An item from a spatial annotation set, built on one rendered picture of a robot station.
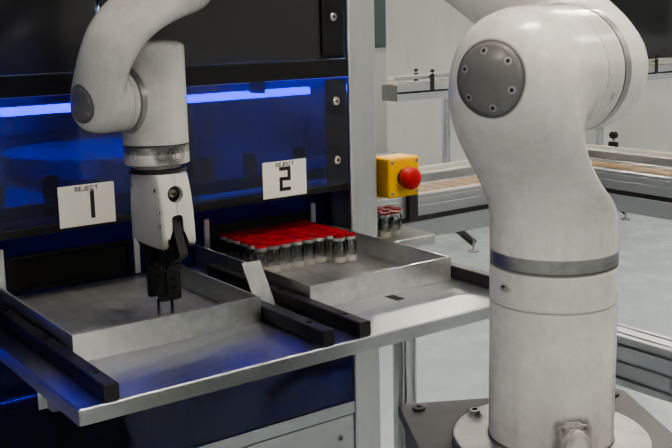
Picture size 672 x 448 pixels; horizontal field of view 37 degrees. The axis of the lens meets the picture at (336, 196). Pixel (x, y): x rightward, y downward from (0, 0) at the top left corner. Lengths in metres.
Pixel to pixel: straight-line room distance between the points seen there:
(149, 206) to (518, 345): 0.55
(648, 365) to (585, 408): 1.39
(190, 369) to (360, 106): 0.69
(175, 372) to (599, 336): 0.49
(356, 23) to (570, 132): 0.90
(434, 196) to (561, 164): 1.14
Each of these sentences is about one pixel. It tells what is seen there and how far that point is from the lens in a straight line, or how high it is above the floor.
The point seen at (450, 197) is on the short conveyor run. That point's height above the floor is 0.92.
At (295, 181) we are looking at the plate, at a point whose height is 1.01.
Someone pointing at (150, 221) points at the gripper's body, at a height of 1.03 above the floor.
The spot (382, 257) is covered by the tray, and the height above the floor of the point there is 0.88.
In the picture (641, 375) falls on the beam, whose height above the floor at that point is 0.47.
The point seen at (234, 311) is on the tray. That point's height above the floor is 0.90.
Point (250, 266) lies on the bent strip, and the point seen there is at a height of 0.93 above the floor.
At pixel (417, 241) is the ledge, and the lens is 1.83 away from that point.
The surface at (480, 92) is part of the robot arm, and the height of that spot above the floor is 1.21.
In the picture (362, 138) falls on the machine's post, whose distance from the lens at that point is 1.72.
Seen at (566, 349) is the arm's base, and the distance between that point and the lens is 0.93.
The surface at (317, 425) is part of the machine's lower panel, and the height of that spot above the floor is 0.58.
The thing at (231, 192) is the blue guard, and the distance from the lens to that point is 1.58.
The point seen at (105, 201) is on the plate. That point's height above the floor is 1.02.
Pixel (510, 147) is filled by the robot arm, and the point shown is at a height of 1.17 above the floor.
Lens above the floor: 1.28
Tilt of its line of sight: 10 degrees down
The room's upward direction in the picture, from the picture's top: 1 degrees counter-clockwise
